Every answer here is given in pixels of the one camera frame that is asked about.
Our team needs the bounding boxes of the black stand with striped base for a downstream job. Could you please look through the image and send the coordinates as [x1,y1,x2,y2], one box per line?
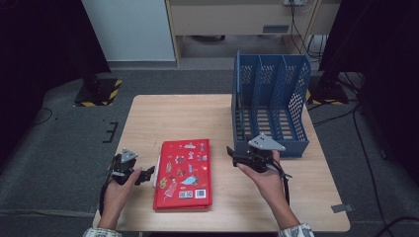
[72,62,124,108]
[305,70,350,107]

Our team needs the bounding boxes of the person's right hand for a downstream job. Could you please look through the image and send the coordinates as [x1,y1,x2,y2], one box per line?
[236,151,292,207]

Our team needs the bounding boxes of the beige desk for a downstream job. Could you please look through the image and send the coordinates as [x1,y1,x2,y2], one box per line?
[164,0,342,68]

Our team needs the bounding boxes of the blue book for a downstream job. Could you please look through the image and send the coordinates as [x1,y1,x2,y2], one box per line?
[235,49,245,141]

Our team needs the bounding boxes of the white panel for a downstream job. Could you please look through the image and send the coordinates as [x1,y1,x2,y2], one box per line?
[81,0,176,62]

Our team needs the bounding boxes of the blue file rack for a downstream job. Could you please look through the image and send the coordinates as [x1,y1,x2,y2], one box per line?
[231,53,312,159]

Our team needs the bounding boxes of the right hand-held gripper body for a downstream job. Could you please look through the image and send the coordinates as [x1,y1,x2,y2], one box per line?
[241,132,287,174]

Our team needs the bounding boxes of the black hanging cables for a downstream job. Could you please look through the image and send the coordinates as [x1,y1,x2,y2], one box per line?
[290,3,327,63]

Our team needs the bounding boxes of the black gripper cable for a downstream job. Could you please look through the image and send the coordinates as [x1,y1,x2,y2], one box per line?
[98,177,115,216]
[272,161,293,207]

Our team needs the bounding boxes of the person's left hand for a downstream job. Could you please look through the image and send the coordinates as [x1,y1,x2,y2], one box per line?
[103,167,143,215]

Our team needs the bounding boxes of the long black floor cable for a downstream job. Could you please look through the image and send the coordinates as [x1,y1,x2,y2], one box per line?
[351,105,388,237]

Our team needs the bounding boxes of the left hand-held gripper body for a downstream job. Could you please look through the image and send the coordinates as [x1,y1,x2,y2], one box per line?
[110,147,139,186]

